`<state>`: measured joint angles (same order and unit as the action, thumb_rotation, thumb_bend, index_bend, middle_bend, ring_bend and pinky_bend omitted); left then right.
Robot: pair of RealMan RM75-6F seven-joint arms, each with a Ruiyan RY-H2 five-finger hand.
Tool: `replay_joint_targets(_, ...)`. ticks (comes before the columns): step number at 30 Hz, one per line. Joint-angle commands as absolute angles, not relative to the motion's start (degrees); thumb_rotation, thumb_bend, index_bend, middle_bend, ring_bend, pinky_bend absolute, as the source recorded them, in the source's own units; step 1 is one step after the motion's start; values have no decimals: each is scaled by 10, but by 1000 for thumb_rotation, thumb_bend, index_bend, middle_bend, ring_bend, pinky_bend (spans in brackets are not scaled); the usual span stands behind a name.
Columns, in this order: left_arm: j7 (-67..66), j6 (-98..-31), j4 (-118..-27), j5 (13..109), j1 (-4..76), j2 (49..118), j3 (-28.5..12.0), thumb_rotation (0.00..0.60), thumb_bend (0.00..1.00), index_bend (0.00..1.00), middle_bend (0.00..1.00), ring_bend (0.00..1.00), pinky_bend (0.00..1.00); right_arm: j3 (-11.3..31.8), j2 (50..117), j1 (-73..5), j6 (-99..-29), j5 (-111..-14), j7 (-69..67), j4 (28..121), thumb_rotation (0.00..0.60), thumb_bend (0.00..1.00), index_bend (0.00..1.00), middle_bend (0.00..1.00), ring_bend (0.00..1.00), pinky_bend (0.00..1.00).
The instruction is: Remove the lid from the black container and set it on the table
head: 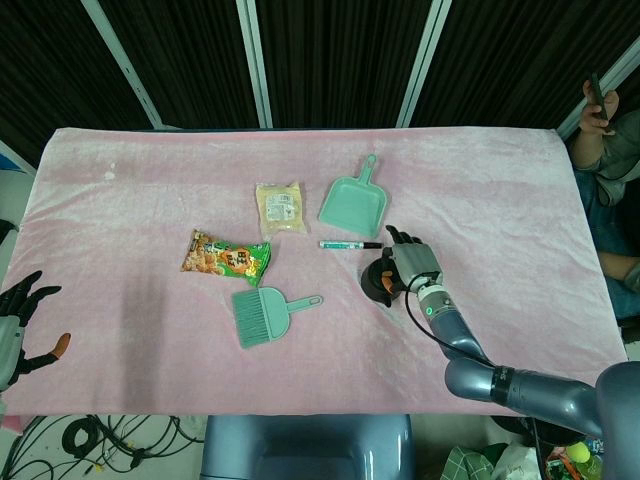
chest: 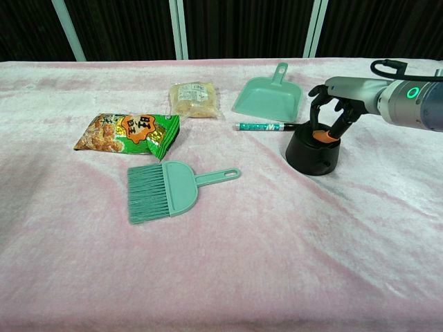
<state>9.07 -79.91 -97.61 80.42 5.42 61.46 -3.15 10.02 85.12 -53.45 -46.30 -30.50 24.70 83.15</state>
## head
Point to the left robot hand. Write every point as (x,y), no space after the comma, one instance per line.
(15,320)

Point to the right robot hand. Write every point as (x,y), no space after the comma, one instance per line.
(412,260)

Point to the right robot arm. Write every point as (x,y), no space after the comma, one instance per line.
(505,370)

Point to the black round object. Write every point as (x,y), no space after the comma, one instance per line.
(381,282)

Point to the green hand brush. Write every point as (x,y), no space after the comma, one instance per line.
(267,312)

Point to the marker pen with black cap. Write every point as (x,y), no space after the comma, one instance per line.
(350,244)

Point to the green plastic dustpan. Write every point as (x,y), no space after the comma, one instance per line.
(356,199)

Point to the pink plush table cloth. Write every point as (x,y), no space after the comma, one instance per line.
(320,280)

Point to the clear beige food packet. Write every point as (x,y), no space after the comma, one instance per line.
(280,207)

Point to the orange green snack bag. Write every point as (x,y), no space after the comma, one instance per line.
(226,257)

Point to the seated person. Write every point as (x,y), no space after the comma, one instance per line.
(607,200)

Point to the green checked bag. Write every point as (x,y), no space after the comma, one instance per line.
(467,462)

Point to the blue-grey robot torso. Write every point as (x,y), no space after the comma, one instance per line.
(307,446)

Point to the black smartphone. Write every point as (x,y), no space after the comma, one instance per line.
(598,97)

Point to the yellow tennis ball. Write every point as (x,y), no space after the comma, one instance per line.
(580,453)

